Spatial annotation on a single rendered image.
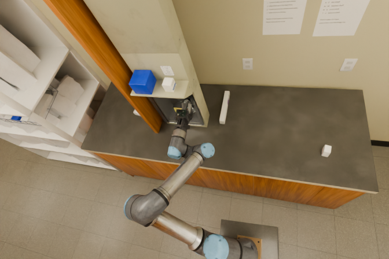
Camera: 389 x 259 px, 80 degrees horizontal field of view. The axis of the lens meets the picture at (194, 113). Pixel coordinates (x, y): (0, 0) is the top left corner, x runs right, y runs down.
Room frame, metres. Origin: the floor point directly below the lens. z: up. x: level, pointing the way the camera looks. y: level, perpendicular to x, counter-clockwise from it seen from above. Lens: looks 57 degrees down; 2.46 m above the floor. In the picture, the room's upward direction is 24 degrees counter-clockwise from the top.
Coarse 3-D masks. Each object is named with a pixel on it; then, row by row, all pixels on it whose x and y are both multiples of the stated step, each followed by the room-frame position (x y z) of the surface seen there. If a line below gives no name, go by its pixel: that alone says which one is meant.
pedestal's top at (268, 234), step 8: (224, 224) 0.18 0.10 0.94; (232, 224) 0.16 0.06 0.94; (240, 224) 0.14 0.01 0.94; (248, 224) 0.13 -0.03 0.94; (256, 224) 0.11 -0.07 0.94; (224, 232) 0.14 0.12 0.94; (232, 232) 0.12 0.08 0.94; (240, 232) 0.11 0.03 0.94; (248, 232) 0.09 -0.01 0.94; (256, 232) 0.07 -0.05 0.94; (264, 232) 0.06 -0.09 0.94; (272, 232) 0.04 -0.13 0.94; (264, 240) 0.02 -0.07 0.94; (272, 240) 0.01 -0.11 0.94; (264, 248) -0.01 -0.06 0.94; (272, 248) -0.02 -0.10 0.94; (264, 256) -0.04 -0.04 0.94; (272, 256) -0.06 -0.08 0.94
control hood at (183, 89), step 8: (160, 80) 0.90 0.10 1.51; (176, 80) 0.86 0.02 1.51; (184, 80) 0.84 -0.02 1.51; (160, 88) 0.85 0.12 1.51; (176, 88) 0.81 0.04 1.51; (184, 88) 0.78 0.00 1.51; (144, 96) 0.85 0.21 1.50; (152, 96) 0.83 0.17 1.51; (160, 96) 0.80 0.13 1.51; (168, 96) 0.78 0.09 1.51; (176, 96) 0.76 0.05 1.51; (184, 96) 0.74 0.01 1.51
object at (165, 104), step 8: (192, 96) 0.82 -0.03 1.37; (160, 104) 0.95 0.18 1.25; (168, 104) 0.92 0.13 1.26; (176, 104) 0.89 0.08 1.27; (192, 104) 0.83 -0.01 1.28; (168, 112) 0.94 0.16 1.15; (168, 120) 0.96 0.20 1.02; (176, 120) 0.93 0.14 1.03; (192, 120) 0.86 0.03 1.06; (200, 120) 0.83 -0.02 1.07
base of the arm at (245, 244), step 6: (240, 240) 0.06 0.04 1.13; (246, 240) 0.05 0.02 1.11; (240, 246) 0.04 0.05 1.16; (246, 246) 0.03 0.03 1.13; (252, 246) 0.02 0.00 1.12; (240, 252) 0.02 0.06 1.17; (246, 252) 0.01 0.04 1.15; (252, 252) 0.00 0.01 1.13; (240, 258) -0.01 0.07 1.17; (246, 258) -0.02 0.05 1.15; (252, 258) -0.03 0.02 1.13
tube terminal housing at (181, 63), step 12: (180, 48) 0.86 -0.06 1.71; (132, 60) 0.97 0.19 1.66; (144, 60) 0.93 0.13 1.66; (156, 60) 0.90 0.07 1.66; (168, 60) 0.86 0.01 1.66; (180, 60) 0.83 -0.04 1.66; (156, 72) 0.92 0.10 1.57; (180, 72) 0.84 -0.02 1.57; (192, 72) 0.88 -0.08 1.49; (192, 84) 0.84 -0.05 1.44; (204, 108) 0.88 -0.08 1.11; (204, 120) 0.83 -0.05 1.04
